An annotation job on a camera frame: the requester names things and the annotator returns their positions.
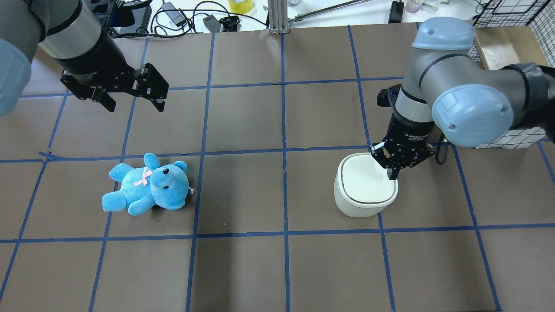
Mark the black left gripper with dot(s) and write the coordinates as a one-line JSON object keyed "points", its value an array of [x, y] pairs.
{"points": [[96, 55]]}

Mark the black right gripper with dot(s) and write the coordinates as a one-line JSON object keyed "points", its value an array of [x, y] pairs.
{"points": [[409, 130]]}

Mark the white lidded trash can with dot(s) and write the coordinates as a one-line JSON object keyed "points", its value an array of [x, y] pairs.
{"points": [[362, 188]]}

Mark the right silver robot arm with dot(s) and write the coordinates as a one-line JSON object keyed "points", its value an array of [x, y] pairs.
{"points": [[443, 87]]}

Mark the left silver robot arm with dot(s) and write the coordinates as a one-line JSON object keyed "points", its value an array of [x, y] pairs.
{"points": [[76, 35]]}

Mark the black power brick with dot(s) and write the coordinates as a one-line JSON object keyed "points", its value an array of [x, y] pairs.
{"points": [[175, 15]]}

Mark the blue teddy bear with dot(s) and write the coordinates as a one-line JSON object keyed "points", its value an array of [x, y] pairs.
{"points": [[151, 185]]}

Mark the yellow tape roll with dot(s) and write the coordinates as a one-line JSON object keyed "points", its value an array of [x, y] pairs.
{"points": [[241, 6]]}

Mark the black power adapter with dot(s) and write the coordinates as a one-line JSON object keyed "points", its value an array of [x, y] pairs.
{"points": [[396, 12]]}

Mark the long metal rod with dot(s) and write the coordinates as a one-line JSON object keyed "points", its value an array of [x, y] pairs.
{"points": [[325, 10]]}

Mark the checkered cloth covered box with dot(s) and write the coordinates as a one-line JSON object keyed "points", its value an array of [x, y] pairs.
{"points": [[504, 35]]}

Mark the aluminium frame post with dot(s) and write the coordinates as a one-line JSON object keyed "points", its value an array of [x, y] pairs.
{"points": [[278, 20]]}

